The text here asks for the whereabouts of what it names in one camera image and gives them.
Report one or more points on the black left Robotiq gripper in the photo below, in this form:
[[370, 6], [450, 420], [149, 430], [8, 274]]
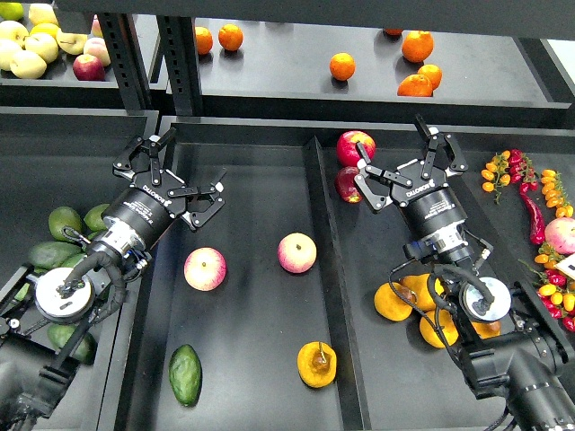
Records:
[[144, 211]]

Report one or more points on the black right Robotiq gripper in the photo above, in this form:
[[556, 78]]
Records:
[[428, 205]]

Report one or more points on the green avocado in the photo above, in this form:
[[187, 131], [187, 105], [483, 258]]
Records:
[[185, 374]]

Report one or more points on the yellow pear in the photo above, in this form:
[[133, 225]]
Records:
[[418, 284], [390, 305], [428, 326], [316, 364], [487, 330]]

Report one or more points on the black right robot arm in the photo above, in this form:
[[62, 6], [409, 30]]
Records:
[[508, 345]]

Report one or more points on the avocado top right of pile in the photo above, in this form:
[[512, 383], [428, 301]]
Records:
[[93, 218]]

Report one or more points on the avocado of pile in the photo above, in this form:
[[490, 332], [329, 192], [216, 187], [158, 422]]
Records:
[[93, 218], [62, 217]]

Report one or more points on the avocado top left of pile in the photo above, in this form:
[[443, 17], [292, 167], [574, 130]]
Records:
[[62, 217]]

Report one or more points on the avocado pile middle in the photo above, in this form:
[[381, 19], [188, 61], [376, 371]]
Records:
[[49, 255]]

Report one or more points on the lone avocado bottom left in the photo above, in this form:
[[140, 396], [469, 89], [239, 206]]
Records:
[[59, 335]]

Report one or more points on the dark red apple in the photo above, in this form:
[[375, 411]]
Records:
[[345, 185]]

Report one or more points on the bright red apple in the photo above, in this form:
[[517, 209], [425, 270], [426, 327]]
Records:
[[346, 150]]

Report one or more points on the orange cherry tomato vine left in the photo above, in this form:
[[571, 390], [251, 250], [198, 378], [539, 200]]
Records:
[[495, 175]]

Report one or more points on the orange cherry tomato vine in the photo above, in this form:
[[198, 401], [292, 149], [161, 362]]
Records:
[[555, 193], [495, 175]]

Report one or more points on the orange on shelf front right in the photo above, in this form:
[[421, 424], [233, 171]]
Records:
[[415, 85]]

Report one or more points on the pink apple left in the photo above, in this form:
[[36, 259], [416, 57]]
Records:
[[205, 269]]

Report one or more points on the pink apple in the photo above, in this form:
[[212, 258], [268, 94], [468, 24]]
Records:
[[205, 269], [297, 253]]

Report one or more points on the black left tray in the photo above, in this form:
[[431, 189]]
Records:
[[63, 157]]

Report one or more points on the black tray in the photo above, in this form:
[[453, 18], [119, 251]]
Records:
[[63, 157], [248, 331]]

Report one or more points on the large orange on shelf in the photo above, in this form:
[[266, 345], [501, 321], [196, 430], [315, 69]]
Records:
[[417, 46]]

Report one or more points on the orange on shelf centre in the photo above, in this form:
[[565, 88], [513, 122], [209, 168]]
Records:
[[342, 66]]

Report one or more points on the red chili pepper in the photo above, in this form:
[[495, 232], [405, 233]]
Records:
[[536, 234]]

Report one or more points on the pink apple right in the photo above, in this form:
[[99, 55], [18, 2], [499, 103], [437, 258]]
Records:
[[297, 253]]

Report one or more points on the orange cherry tomato vine right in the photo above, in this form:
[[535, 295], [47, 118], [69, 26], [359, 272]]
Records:
[[555, 193]]

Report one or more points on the red apple on shelf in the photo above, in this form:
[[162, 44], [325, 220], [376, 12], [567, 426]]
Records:
[[87, 67]]

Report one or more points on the orange on shelf far left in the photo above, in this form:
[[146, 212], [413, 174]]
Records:
[[204, 40]]

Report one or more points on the pink peach right edge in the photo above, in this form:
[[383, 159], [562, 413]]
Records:
[[559, 233]]

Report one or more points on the black middle tray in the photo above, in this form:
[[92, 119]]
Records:
[[248, 331]]

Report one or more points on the yellow apple on shelf front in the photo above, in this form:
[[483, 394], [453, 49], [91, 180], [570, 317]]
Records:
[[26, 64]]

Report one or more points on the black tray divider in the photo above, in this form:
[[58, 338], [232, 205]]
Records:
[[349, 378]]

